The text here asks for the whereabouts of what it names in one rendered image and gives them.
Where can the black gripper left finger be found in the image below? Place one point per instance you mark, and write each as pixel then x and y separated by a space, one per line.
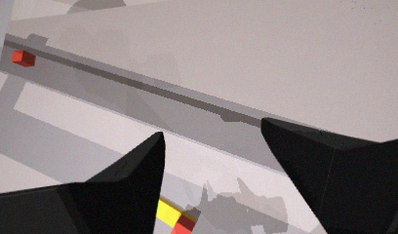
pixel 121 199

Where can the red square block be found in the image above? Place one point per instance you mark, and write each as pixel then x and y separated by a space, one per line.
pixel 23 58

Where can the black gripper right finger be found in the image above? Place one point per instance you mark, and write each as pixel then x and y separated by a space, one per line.
pixel 349 183

